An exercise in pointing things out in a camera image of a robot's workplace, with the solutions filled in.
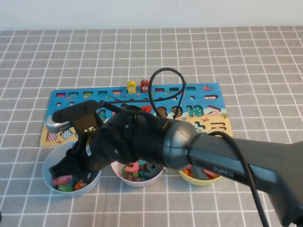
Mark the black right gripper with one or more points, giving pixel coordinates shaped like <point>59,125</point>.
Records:
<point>111,144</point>

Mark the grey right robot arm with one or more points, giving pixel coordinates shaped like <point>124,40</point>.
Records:
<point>236,160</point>

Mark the light blue bowl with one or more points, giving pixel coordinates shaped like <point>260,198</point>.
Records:
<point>50,156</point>

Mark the dark teal fish piece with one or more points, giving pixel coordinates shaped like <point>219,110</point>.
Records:
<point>75,178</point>

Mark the light pink bowl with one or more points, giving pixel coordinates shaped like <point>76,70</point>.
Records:
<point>142,183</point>

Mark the blue ocean puzzle board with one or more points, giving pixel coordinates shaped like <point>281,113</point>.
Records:
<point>165,94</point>

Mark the yellow bowl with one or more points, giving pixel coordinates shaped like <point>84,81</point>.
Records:
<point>201,182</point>

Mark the pink striped wooden fish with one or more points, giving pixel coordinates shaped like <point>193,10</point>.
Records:
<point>59,181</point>

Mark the orange wooden fish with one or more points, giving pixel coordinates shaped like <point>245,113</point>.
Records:
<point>81,185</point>

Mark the green wooden fish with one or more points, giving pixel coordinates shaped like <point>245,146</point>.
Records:
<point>65,188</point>

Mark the green wooden number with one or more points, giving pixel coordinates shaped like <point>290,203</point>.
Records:
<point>124,170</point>

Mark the pink wooden number five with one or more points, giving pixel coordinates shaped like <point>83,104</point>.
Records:
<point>131,168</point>

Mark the teal wooden number three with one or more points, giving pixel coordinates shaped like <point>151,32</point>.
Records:
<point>142,163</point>

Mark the dark teal number nine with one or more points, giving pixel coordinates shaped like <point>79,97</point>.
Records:
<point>151,174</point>

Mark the red wooden number seven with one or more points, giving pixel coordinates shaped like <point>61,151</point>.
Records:
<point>147,108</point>

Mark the yellow fish peg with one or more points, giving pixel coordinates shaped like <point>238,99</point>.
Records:
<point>131,87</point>

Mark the grey checked tablecloth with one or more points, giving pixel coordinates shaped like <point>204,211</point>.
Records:
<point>71,59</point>

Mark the red fish peg number seven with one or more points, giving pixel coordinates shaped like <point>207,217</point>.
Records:
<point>145,87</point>

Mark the orange wooden shape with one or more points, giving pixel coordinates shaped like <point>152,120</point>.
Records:
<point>187,173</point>

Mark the grey wooden rectangle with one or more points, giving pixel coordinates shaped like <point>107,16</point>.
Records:
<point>198,173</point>

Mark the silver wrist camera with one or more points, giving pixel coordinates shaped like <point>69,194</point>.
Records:
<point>56,125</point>

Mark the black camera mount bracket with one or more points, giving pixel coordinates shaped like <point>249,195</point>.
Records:
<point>78,110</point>

